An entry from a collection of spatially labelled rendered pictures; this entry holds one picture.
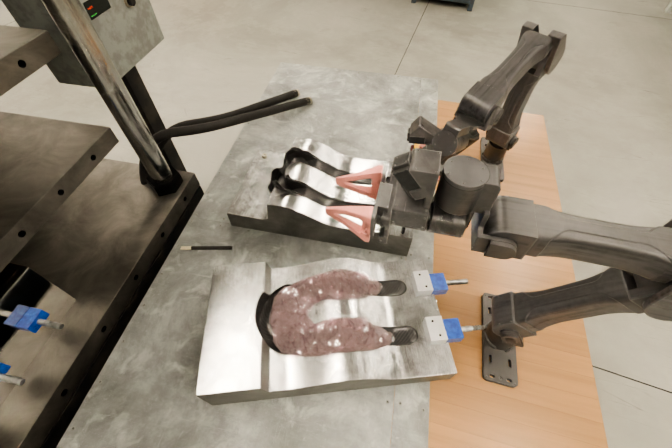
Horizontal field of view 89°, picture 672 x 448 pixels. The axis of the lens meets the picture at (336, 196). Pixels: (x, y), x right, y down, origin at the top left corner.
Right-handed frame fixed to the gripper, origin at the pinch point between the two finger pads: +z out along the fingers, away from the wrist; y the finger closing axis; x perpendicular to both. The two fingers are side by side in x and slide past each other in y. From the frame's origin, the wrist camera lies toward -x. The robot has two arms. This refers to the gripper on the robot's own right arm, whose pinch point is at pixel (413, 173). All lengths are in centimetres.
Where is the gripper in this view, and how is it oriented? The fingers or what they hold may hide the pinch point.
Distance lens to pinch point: 95.1
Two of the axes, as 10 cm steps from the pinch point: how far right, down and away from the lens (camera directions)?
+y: -2.0, 7.5, -6.3
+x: 8.3, 4.7, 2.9
